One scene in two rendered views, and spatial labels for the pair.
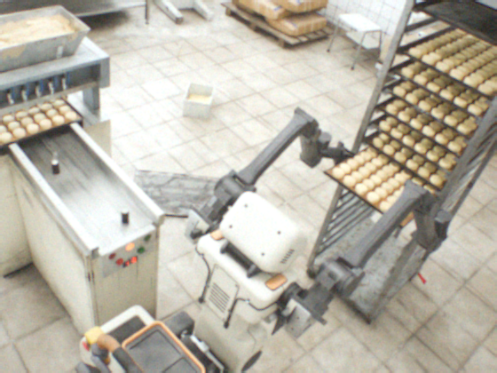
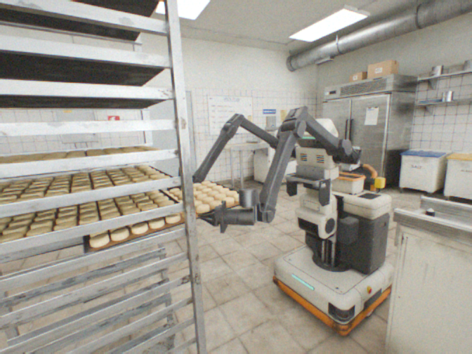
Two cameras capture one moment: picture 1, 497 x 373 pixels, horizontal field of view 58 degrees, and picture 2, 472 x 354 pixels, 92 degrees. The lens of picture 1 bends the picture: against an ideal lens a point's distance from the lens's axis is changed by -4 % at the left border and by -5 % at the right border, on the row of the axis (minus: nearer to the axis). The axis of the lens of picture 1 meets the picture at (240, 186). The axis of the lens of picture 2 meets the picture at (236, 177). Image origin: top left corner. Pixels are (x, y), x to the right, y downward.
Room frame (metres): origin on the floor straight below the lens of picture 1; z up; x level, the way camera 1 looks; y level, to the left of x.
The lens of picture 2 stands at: (2.43, -0.10, 1.31)
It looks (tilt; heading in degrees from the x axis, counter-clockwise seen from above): 12 degrees down; 199
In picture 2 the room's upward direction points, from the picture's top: 2 degrees counter-clockwise
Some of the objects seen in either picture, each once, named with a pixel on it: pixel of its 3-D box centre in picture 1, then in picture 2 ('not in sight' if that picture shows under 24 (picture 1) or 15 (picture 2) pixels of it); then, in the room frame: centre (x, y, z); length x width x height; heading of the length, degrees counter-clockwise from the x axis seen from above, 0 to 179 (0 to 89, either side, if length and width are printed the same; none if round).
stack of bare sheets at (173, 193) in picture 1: (176, 194); not in sight; (2.28, 0.41, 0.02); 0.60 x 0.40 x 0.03; 99
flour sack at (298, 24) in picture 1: (297, 20); not in sight; (5.32, -0.26, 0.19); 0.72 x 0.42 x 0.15; 142
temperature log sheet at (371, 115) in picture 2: not in sight; (371, 116); (-2.41, 0.86, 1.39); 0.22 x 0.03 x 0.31; 48
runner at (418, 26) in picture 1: (441, 18); (34, 3); (2.02, -0.69, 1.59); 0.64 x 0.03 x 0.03; 142
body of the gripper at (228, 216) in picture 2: (332, 153); (230, 216); (1.72, -0.37, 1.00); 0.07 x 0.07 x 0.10; 8
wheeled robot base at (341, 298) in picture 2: not in sight; (331, 274); (0.73, 0.06, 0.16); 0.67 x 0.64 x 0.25; 143
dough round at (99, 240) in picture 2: not in sight; (99, 240); (1.96, -0.70, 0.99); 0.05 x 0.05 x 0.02
